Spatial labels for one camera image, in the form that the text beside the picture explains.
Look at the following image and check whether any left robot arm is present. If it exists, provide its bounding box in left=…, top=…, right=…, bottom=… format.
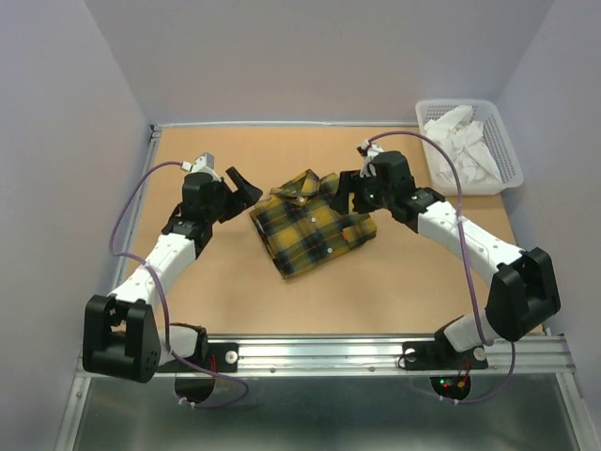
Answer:
left=82, top=163, right=263, bottom=382

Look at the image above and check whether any white plastic laundry basket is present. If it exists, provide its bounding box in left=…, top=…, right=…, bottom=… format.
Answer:
left=415, top=99, right=524, bottom=195

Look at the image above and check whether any yellow plaid long sleeve shirt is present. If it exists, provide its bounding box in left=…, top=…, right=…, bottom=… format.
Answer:
left=249, top=169, right=377, bottom=279

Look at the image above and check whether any white shirt in basket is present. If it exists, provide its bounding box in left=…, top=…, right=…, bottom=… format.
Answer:
left=423, top=105, right=501, bottom=188

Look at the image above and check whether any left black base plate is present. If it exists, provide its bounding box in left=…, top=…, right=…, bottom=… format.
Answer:
left=156, top=342, right=239, bottom=373

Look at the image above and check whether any aluminium mounting rail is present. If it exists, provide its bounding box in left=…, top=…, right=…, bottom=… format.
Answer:
left=74, top=332, right=577, bottom=377

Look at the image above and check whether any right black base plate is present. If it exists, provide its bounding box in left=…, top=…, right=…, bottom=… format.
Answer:
left=397, top=340, right=488, bottom=371

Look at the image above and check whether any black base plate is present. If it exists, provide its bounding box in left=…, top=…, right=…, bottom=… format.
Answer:
left=397, top=340, right=488, bottom=371
left=156, top=342, right=239, bottom=373

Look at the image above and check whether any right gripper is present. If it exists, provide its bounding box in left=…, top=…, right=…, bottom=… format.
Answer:
left=328, top=168, right=394, bottom=215

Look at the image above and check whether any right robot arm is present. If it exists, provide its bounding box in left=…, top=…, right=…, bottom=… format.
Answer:
left=331, top=151, right=561, bottom=366

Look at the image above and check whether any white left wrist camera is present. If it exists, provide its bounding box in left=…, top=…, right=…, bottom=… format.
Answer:
left=190, top=152, right=220, bottom=180

